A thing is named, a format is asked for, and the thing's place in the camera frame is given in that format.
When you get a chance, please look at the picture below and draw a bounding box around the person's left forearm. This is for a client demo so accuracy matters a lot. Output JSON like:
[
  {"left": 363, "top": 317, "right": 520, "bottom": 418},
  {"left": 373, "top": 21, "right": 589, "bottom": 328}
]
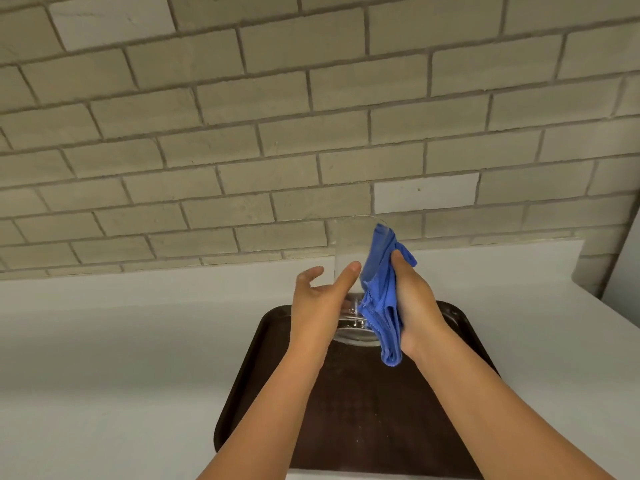
[{"left": 197, "top": 345, "right": 330, "bottom": 480}]

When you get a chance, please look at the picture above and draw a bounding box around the person's right hand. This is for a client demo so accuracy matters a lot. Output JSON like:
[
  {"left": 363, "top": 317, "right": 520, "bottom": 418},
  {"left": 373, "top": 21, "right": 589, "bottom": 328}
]
[{"left": 390, "top": 250, "right": 452, "bottom": 361}]

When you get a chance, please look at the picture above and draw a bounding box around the blue microfiber cloth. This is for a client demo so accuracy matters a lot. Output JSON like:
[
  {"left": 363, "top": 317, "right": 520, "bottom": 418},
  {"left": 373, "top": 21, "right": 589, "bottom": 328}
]
[{"left": 357, "top": 224, "right": 419, "bottom": 368}]

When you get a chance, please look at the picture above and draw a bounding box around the person's left hand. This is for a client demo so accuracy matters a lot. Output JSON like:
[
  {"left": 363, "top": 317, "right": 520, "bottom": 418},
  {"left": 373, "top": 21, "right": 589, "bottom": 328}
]
[{"left": 289, "top": 261, "right": 362, "bottom": 368}]

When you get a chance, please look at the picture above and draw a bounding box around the clear drinking glass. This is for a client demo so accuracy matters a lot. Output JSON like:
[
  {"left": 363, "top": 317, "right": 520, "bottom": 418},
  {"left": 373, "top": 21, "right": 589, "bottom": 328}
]
[{"left": 327, "top": 215, "right": 394, "bottom": 348}]

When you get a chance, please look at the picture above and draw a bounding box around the brown plastic tray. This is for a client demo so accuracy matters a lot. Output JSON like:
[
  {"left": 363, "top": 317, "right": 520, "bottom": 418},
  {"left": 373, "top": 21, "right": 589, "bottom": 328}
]
[{"left": 213, "top": 300, "right": 501, "bottom": 480}]

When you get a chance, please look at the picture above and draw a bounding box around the person's right forearm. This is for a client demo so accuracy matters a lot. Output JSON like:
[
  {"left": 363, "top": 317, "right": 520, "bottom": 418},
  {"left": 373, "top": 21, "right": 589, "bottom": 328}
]
[{"left": 407, "top": 326, "right": 617, "bottom": 480}]

